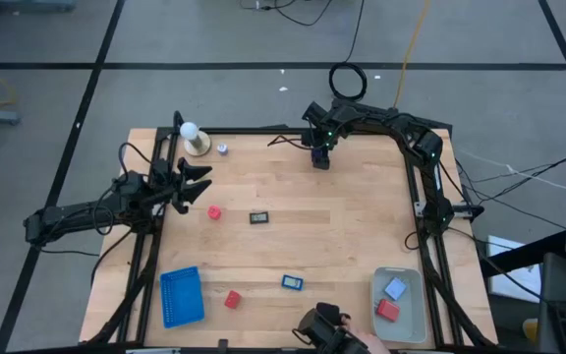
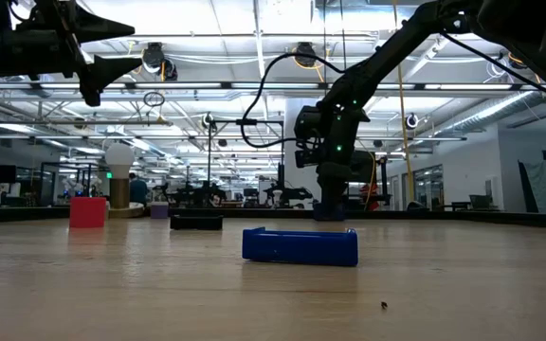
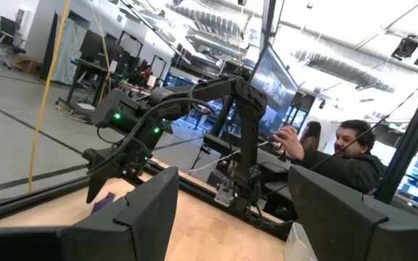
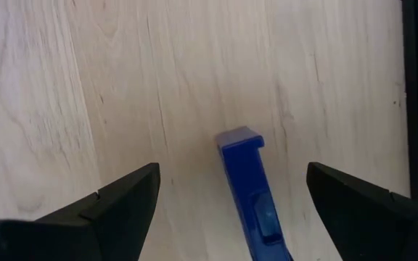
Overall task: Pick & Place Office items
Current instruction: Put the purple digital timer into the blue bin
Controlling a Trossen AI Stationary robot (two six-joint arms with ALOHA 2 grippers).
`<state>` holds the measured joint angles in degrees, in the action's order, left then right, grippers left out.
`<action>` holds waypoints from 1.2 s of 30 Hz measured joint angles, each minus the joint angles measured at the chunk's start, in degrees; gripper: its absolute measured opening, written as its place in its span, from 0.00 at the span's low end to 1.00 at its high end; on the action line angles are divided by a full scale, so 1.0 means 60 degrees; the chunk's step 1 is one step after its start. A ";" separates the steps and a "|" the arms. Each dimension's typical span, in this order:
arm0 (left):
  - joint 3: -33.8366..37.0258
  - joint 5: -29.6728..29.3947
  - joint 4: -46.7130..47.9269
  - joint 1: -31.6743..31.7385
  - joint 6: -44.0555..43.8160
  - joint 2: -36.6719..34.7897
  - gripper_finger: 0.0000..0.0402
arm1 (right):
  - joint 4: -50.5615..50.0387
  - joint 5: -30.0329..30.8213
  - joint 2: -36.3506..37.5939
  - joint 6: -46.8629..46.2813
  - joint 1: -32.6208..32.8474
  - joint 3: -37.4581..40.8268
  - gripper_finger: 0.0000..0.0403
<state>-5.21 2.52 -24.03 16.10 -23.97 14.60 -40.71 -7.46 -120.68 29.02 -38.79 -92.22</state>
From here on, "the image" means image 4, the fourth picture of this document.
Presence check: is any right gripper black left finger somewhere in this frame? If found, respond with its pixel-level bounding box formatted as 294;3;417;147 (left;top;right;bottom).
36;162;161;261

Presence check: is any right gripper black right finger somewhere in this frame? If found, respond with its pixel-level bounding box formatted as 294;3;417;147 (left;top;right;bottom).
306;162;418;261

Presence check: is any dark blue rectangular gadget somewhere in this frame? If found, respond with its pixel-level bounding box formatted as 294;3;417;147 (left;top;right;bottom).
214;125;293;261

